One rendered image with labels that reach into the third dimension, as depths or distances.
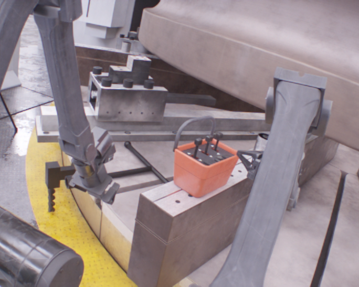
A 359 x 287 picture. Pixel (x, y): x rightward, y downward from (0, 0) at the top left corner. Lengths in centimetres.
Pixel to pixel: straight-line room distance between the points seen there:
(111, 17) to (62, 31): 432
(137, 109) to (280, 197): 175
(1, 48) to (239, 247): 43
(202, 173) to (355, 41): 95
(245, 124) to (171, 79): 88
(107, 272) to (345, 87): 137
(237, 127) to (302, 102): 220
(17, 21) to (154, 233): 72
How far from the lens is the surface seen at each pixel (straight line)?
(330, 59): 155
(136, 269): 118
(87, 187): 92
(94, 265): 170
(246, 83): 160
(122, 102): 204
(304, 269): 155
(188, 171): 101
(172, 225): 95
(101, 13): 503
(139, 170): 182
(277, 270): 147
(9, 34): 54
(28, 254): 31
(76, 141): 76
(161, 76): 313
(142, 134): 221
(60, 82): 67
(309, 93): 46
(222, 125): 255
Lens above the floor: 124
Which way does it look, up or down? 23 degrees down
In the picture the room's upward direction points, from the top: 13 degrees clockwise
